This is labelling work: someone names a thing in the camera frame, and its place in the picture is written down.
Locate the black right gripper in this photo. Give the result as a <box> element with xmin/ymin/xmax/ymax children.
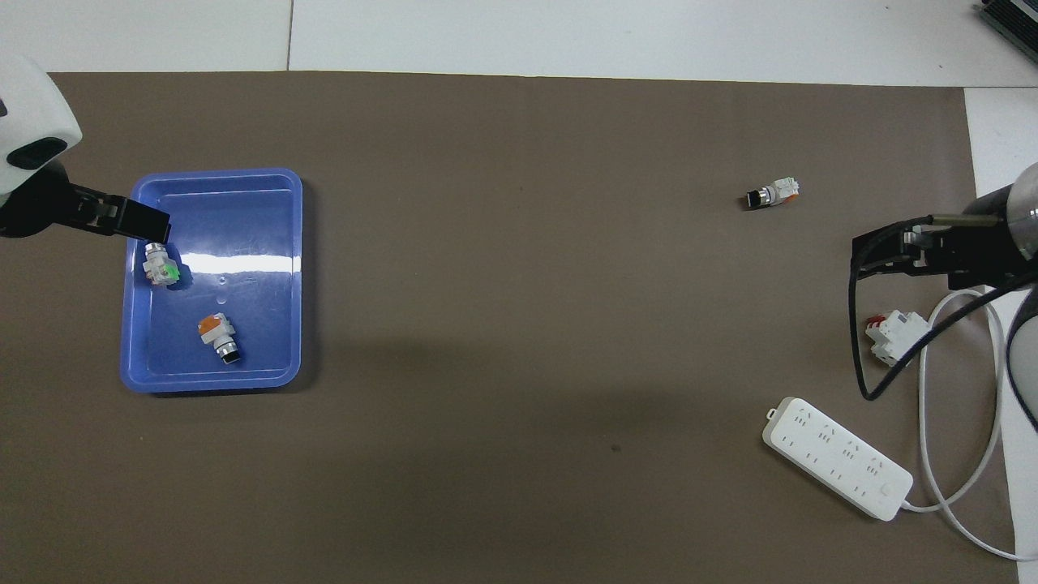
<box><xmin>851</xmin><ymin>217</ymin><xmax>1019</xmax><ymax>291</ymax></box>

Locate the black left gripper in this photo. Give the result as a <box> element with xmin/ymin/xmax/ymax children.
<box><xmin>0</xmin><ymin>161</ymin><xmax>173</xmax><ymax>244</ymax></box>

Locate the green white push-button switch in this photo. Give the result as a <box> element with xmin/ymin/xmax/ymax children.
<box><xmin>144</xmin><ymin>251</ymin><xmax>181</xmax><ymax>287</ymax></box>
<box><xmin>745</xmin><ymin>178</ymin><xmax>802</xmax><ymax>211</ymax></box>

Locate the white red circuit breaker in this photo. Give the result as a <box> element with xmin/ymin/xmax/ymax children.
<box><xmin>864</xmin><ymin>310</ymin><xmax>932</xmax><ymax>367</ymax></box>

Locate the blue plastic tray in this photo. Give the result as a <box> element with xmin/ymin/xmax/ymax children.
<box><xmin>120</xmin><ymin>168</ymin><xmax>305</xmax><ymax>396</ymax></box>

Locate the white power strip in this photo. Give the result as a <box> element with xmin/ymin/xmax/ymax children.
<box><xmin>761</xmin><ymin>396</ymin><xmax>915</xmax><ymax>522</ymax></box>

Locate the dark grey ribbed device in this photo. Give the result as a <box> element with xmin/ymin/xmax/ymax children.
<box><xmin>977</xmin><ymin>0</ymin><xmax>1038</xmax><ymax>62</ymax></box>

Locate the brown table mat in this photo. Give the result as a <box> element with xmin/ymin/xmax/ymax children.
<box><xmin>0</xmin><ymin>71</ymin><xmax>1019</xmax><ymax>584</ymax></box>

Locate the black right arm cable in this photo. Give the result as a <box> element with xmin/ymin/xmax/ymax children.
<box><xmin>847</xmin><ymin>213</ymin><xmax>1038</xmax><ymax>404</ymax></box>

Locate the orange white push-button switch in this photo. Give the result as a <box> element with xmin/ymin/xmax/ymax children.
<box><xmin>197</xmin><ymin>312</ymin><xmax>242</xmax><ymax>364</ymax></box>

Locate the white power strip cable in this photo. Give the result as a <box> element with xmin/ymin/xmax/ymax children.
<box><xmin>903</xmin><ymin>288</ymin><xmax>1038</xmax><ymax>562</ymax></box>

